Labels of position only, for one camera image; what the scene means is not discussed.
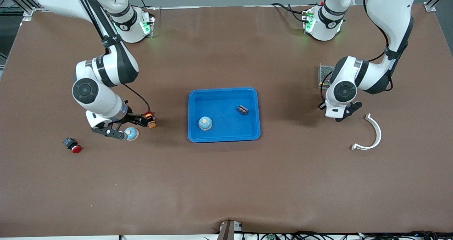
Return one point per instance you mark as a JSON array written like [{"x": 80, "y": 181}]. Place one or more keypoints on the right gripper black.
[{"x": 134, "y": 117}]

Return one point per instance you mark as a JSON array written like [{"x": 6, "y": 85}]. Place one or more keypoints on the small red orange push button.
[{"x": 151, "y": 122}]

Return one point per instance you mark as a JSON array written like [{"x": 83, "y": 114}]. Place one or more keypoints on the blue call bell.
[
  {"x": 205, "y": 124},
  {"x": 133, "y": 135}
]

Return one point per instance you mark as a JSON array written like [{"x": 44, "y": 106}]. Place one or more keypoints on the black electrolytic capacitor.
[{"x": 242, "y": 109}]

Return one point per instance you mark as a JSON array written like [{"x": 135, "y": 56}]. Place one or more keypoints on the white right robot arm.
[{"x": 106, "y": 105}]

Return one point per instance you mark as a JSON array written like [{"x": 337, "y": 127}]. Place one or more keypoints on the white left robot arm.
[{"x": 385, "y": 6}]

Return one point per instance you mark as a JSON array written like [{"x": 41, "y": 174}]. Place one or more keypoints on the blue plastic tray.
[{"x": 226, "y": 126}]

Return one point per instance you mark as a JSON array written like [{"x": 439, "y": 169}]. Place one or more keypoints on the metal mesh power supply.
[{"x": 322, "y": 75}]

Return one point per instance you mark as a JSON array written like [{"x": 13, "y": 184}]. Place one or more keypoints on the red mushroom push button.
[{"x": 76, "y": 148}]

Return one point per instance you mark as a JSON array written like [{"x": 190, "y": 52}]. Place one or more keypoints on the brown table mat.
[{"x": 226, "y": 183}]

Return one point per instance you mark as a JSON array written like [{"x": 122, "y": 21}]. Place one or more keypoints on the white curved plastic bracket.
[{"x": 378, "y": 130}]

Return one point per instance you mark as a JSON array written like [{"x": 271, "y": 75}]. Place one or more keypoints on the metal table edge bracket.
[{"x": 229, "y": 231}]

